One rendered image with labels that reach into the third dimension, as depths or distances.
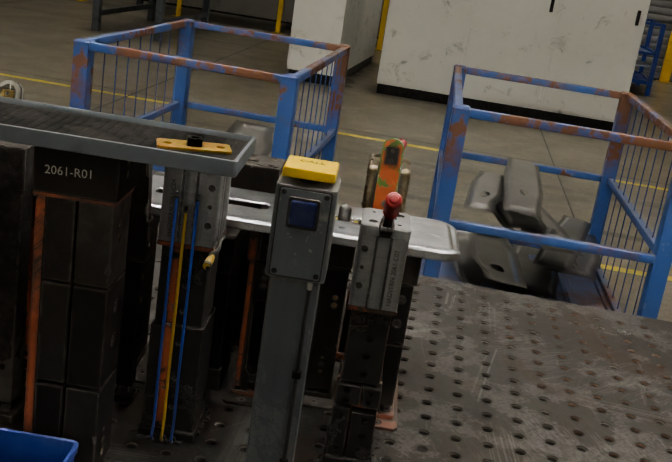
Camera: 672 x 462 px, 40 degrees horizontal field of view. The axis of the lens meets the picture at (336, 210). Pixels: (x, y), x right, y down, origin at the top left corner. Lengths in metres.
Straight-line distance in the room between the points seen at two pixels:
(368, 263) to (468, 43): 7.93
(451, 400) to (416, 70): 7.67
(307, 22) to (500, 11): 1.86
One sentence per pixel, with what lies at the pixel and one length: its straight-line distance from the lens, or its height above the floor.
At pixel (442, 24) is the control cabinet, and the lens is 9.09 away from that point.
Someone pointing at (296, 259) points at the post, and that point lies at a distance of 1.06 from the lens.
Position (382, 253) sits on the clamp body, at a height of 1.02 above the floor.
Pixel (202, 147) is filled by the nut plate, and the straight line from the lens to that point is 1.06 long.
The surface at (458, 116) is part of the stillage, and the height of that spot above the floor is 0.92.
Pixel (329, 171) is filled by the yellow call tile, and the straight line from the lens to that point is 1.04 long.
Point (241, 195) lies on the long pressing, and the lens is 1.47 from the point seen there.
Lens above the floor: 1.41
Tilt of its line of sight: 16 degrees down
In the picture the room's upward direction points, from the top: 9 degrees clockwise
